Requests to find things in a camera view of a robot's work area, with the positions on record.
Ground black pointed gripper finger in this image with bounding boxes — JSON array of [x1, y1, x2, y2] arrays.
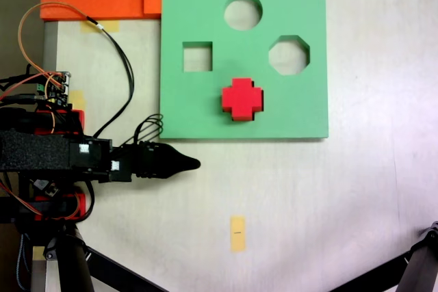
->
[[159, 143, 202, 181]]

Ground red cross columnar block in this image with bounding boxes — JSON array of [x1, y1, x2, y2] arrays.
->
[[221, 77, 266, 123]]

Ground red base clamp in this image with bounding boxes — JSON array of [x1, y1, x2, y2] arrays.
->
[[33, 108, 86, 135], [33, 192, 87, 222]]

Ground small yellow tape piece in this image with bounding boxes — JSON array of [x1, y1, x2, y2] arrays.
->
[[69, 90, 87, 111], [31, 246, 47, 263]]

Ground yellow tape marker with line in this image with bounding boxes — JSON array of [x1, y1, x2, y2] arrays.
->
[[229, 215, 247, 254]]

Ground black circuit board with label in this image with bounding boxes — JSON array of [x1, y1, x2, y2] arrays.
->
[[31, 180, 60, 199]]

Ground circuit board with green terminal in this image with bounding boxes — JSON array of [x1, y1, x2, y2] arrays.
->
[[35, 70, 73, 107]]

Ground thin black tripod brace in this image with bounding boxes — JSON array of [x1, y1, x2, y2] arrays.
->
[[83, 245, 169, 292], [328, 250, 411, 292]]

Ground thick black tripod leg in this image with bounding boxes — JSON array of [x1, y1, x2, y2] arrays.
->
[[397, 220, 438, 292], [43, 222, 96, 292]]

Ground black USB plug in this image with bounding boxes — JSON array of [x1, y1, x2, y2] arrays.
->
[[0, 93, 46, 103]]

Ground wide yellow tape strip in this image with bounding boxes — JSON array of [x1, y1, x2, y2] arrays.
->
[[79, 20, 121, 34]]

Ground green shape sorter board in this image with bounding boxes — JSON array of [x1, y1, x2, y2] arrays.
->
[[159, 0, 330, 142]]

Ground black gripper wire loops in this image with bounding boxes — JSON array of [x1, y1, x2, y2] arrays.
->
[[131, 113, 165, 144]]

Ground long black cable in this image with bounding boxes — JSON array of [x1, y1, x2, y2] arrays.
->
[[85, 14, 136, 137]]

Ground braided grey cable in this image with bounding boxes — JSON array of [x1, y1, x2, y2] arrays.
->
[[14, 233, 31, 291]]

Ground thin orange wire loop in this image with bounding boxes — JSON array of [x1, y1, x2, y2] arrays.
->
[[17, 1, 90, 83]]

